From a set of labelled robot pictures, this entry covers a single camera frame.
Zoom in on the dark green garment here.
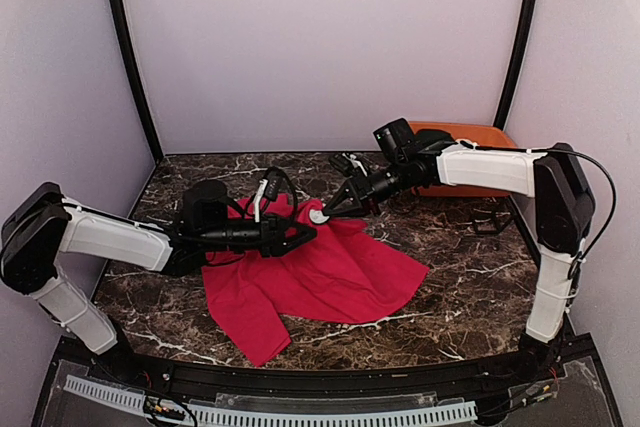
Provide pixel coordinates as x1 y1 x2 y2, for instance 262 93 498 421
415 129 454 147

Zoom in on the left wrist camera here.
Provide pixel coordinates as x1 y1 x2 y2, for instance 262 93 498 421
252 167 299 225

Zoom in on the left black frame post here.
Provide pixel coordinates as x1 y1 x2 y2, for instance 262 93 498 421
108 0 164 164

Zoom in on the right black frame post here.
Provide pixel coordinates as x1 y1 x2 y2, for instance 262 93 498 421
493 0 536 131

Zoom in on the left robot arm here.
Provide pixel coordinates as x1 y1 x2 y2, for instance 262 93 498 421
1 180 317 383

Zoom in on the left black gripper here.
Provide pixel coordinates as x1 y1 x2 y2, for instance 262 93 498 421
200 210 317 257

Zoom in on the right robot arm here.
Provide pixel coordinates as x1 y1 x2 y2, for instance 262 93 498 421
312 118 601 381

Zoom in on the orange plastic basin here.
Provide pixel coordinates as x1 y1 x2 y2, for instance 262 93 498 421
409 122 532 197

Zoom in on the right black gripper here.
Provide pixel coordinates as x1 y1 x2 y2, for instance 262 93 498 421
322 157 411 215

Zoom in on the white slotted cable duct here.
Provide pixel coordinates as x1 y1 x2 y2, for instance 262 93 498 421
63 375 478 427

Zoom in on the black frame post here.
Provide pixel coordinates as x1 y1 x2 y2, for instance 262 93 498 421
108 0 164 164
493 0 536 131

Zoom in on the red t-shirt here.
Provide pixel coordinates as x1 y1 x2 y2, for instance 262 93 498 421
201 219 429 367

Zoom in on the blue portrait round brooch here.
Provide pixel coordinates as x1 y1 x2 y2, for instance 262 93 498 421
309 209 330 225

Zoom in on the black front rail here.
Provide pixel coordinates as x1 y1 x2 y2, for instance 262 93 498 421
54 336 596 406

